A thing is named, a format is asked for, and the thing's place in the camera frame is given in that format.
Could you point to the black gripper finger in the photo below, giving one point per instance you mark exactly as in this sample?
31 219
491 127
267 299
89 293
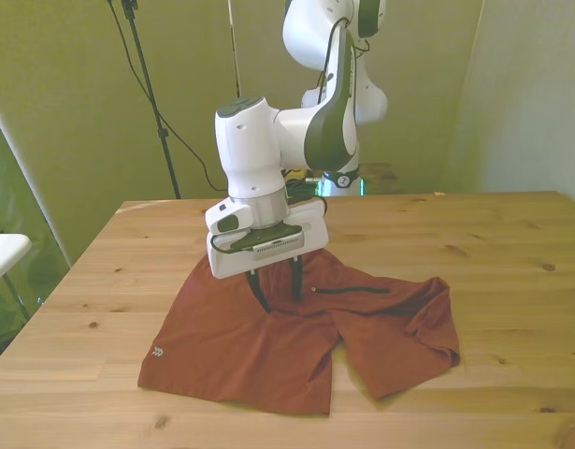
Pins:
297 280
260 294

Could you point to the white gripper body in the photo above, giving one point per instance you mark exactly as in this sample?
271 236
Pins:
310 231

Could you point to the rust red shorts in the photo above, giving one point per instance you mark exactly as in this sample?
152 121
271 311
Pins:
231 346

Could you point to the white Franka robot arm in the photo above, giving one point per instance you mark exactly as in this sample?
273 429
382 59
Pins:
249 140

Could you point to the thin pale pole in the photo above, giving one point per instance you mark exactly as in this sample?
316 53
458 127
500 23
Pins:
234 47

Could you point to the black tripod stand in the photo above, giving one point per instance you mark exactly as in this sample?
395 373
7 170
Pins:
149 93

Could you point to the small white side table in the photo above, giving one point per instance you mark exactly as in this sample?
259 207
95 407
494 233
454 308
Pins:
4 255

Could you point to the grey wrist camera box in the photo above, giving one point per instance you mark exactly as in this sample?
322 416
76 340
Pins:
277 243

